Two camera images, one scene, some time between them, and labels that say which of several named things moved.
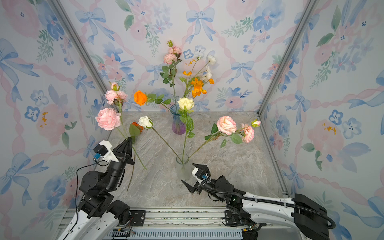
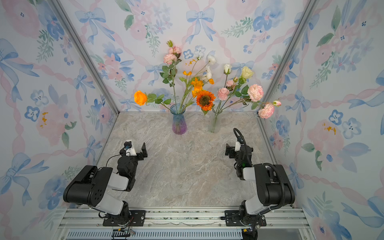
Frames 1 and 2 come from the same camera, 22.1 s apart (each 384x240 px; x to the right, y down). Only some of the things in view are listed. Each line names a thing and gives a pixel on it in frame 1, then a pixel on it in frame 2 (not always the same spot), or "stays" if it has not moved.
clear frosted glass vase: x=183 y=172 → x=214 y=121
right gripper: x=193 y=190 → x=232 y=150
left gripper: x=123 y=152 → x=141 y=157
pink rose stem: x=226 y=126 → x=253 y=94
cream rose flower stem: x=186 y=104 → x=247 y=72
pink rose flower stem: x=169 y=71 stays
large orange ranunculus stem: x=141 y=98 stays
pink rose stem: x=110 y=118 → x=223 y=93
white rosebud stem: x=146 y=122 → x=227 y=70
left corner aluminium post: x=59 y=7 stays
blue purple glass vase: x=179 y=127 stays
